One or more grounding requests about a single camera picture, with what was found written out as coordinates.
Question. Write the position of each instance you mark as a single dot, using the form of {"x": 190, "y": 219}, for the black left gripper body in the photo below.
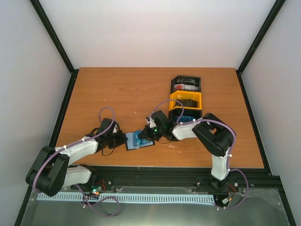
{"x": 114, "y": 142}

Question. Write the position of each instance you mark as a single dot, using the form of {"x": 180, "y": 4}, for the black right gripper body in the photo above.
{"x": 154, "y": 135}

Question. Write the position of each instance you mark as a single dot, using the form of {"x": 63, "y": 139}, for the black leather card holder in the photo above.
{"x": 129, "y": 143}

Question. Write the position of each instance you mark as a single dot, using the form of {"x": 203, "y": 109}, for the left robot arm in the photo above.
{"x": 51, "y": 171}

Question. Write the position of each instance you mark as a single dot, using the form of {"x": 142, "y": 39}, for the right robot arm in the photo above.
{"x": 217, "y": 137}

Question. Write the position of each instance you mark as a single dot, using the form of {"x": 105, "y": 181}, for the blue card stack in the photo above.
{"x": 184, "y": 118}

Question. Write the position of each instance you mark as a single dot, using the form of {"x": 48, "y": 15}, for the black bin with blue cards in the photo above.
{"x": 177, "y": 112}

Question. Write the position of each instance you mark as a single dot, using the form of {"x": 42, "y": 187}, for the black card stack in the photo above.
{"x": 188, "y": 103}

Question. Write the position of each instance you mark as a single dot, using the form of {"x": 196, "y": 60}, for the red white card stack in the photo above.
{"x": 185, "y": 87}

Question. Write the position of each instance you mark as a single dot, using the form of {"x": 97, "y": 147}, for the yellow bin with black cards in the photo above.
{"x": 181, "y": 94}

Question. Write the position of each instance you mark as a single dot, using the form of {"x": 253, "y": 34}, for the black bin with red cards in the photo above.
{"x": 189, "y": 80}

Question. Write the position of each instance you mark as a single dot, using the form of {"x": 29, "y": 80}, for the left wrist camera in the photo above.
{"x": 116, "y": 128}

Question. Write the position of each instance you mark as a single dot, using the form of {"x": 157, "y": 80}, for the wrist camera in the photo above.
{"x": 150, "y": 122}
{"x": 116, "y": 128}

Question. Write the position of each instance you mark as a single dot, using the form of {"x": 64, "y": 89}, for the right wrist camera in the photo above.
{"x": 150, "y": 122}

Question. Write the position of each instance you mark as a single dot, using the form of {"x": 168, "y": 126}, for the light blue cable duct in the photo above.
{"x": 204, "y": 199}

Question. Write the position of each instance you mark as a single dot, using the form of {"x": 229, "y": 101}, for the black aluminium frame rail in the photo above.
{"x": 52, "y": 34}

